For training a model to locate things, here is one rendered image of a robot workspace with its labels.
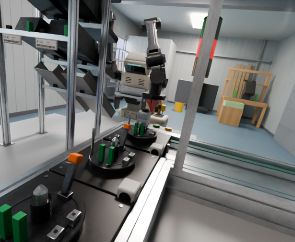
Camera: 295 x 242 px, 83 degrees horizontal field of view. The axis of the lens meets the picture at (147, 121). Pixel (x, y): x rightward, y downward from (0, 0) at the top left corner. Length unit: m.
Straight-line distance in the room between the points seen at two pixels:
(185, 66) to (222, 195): 7.70
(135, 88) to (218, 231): 1.17
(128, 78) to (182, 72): 6.73
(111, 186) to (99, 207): 0.07
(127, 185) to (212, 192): 0.30
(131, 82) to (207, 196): 1.14
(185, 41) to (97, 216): 8.13
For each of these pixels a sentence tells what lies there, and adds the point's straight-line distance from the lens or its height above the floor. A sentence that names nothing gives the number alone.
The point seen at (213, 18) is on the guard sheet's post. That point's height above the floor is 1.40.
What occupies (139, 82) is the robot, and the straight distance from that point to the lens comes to 1.48.
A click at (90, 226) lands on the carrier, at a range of 0.37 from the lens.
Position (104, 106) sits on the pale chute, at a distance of 0.83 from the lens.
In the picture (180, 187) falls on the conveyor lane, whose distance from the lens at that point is 0.61.
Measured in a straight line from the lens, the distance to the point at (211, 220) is 0.61.
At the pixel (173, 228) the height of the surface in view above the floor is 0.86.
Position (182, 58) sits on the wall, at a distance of 8.21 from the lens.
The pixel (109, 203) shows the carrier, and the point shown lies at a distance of 0.40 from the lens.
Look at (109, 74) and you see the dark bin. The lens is 0.82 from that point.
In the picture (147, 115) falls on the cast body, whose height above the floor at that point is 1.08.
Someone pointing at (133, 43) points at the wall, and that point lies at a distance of 7.34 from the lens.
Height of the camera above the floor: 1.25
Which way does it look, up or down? 16 degrees down
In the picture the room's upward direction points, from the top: 9 degrees clockwise
